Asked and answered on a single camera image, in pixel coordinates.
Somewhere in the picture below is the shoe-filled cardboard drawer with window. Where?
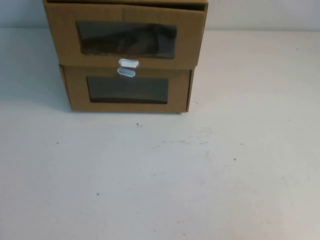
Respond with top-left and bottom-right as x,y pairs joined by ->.
42,2 -> 207,68

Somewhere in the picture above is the cardboard shoe box sleeve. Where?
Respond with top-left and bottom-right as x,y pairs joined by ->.
58,63 -> 193,116
42,0 -> 210,13

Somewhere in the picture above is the white plastic drawer handle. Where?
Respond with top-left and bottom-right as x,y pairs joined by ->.
116,66 -> 137,79
118,58 -> 140,69

